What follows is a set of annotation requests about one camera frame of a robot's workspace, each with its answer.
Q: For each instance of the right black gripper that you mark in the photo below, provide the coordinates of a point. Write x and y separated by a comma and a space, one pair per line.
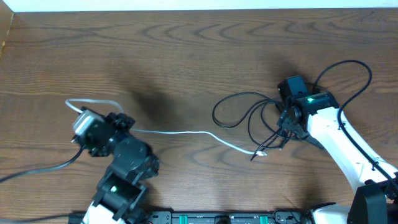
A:
283, 122

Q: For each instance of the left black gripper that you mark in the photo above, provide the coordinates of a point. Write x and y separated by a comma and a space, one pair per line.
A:
121, 121

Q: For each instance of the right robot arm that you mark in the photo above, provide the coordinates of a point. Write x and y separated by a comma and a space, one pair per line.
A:
317, 117

